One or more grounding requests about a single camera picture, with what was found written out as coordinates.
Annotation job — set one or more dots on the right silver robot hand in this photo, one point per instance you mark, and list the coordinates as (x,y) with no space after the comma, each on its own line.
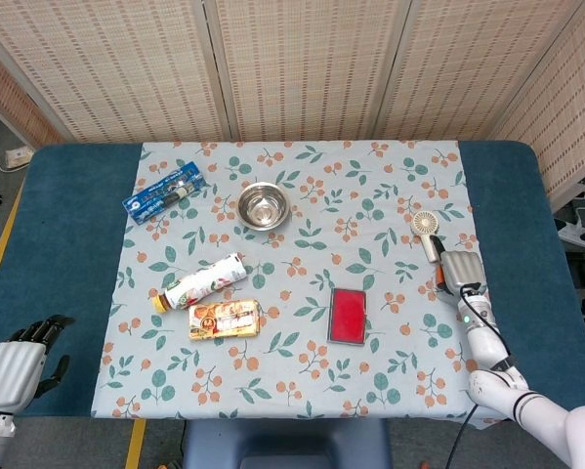
(463,271)

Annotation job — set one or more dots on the small white power strip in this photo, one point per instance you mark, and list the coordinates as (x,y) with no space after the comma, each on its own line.
(19,157)

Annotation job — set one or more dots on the stainless steel bowl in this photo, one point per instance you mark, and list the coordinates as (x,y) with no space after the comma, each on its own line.
(263,207)

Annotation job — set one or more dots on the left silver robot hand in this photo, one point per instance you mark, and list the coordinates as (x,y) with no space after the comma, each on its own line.
(13,371)

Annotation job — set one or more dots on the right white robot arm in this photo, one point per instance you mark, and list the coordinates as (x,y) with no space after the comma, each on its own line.
(487,342)

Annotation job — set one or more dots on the white bottle with yellow cap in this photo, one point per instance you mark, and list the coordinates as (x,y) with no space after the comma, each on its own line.
(204,283)

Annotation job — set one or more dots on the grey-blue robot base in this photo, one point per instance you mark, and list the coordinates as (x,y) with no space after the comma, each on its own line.
(282,444)

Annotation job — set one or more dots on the red flat case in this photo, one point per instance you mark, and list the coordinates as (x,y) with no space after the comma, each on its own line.
(348,315)

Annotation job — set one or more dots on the woven bamboo screen panel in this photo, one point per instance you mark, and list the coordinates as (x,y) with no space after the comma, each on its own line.
(306,63)
(106,63)
(570,107)
(468,63)
(9,98)

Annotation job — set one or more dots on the yellow biscuit pack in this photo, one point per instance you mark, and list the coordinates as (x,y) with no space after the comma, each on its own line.
(226,320)

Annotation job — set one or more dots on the long white power strip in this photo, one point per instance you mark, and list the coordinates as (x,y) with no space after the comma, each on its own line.
(577,234)

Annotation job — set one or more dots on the small handheld fan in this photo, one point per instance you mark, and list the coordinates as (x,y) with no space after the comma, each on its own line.
(424,225)

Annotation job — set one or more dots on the blue cookie box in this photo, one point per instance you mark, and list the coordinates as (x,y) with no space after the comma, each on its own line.
(162,193)

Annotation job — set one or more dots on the floral printed tablecloth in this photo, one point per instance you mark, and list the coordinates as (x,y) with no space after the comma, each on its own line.
(297,371)

